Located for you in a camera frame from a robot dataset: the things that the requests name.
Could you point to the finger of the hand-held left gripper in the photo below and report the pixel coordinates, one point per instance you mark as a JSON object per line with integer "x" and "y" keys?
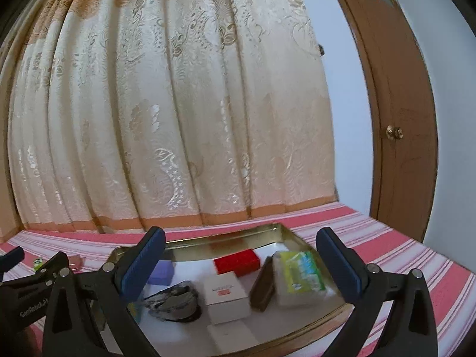
{"x": 52, "y": 266}
{"x": 13, "y": 257}

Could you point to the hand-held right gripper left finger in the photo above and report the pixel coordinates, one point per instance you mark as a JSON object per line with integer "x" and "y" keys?
{"x": 139, "y": 267}

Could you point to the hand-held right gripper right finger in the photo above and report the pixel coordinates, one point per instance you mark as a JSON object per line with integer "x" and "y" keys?
{"x": 342, "y": 267}

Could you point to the purple block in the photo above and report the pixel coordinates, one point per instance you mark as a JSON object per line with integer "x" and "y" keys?
{"x": 161, "y": 271}

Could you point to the clear box with green label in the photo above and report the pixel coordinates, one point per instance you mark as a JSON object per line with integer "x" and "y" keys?
{"x": 301, "y": 271}

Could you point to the dark brown box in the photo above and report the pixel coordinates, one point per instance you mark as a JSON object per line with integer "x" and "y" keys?
{"x": 262, "y": 290}

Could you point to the white box with red label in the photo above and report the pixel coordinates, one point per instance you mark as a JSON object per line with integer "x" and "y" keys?
{"x": 225, "y": 293}

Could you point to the gold metal tin tray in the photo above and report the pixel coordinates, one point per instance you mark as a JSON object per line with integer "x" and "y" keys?
{"x": 223, "y": 236}

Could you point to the small red box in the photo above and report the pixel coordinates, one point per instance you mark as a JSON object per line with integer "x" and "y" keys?
{"x": 238, "y": 262}

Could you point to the white charger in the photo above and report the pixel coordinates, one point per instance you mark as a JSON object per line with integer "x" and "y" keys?
{"x": 234, "y": 336}

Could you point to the green printed toy block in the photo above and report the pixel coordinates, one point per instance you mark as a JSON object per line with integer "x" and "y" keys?
{"x": 37, "y": 264}

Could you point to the copper pink box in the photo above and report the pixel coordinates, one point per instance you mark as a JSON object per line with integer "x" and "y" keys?
{"x": 75, "y": 262}

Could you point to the grey patterned pouch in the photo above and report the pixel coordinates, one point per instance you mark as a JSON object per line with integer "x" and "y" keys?
{"x": 174, "y": 299}

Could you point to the pink striped blanket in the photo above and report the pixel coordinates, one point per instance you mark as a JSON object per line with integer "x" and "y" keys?
{"x": 409, "y": 260}

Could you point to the brass door knob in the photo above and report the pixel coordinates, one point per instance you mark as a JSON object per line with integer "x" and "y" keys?
{"x": 394, "y": 132}

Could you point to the cream floral curtain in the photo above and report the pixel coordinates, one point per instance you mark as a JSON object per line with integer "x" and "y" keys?
{"x": 167, "y": 100}

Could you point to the brown wooden door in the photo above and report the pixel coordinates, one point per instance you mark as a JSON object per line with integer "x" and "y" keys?
{"x": 401, "y": 63}

